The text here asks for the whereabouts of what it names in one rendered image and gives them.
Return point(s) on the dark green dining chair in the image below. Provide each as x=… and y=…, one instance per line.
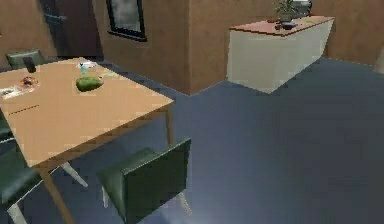
x=150, y=180
x=20, y=58
x=13, y=176

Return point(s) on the white cabinet with red-brown top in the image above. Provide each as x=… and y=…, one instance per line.
x=266, y=60

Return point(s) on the light wooden dining table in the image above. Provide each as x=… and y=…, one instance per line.
x=83, y=113

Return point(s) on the pale blue spray bottle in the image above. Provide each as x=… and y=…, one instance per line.
x=84, y=68

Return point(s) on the dark blue bowl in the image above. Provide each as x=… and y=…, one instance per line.
x=288, y=25

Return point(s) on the green potted house plant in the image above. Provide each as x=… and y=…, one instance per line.
x=286, y=8

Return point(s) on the dark room door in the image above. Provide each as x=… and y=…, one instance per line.
x=71, y=26

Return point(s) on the dark pencil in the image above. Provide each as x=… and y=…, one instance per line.
x=23, y=109

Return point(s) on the black cup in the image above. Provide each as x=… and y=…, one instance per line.
x=29, y=64

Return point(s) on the black framed wall picture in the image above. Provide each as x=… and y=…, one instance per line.
x=126, y=18

